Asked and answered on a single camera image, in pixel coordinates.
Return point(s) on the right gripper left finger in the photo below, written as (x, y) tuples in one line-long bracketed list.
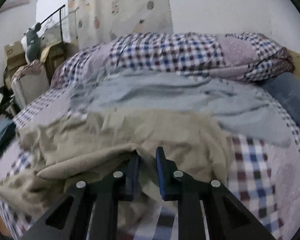
[(89, 211)]

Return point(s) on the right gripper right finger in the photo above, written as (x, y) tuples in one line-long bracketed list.
[(205, 210)]

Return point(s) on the khaki beige garment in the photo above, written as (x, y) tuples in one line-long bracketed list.
[(71, 149)]

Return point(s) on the black clothes rack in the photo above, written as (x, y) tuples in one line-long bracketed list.
[(54, 20)]

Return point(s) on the plaid checkered bed sheet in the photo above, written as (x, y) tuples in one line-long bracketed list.
[(265, 178)]

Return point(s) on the light blue sweatpants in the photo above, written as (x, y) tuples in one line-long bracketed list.
[(239, 108)]

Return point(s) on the plaid folded quilt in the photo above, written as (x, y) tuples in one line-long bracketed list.
[(246, 57)]

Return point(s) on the cardboard boxes pile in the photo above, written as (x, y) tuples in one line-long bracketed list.
[(51, 56)]

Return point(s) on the green white plush toy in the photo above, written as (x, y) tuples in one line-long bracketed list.
[(31, 43)]

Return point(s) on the pineapple print curtain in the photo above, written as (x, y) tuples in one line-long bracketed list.
[(93, 22)]

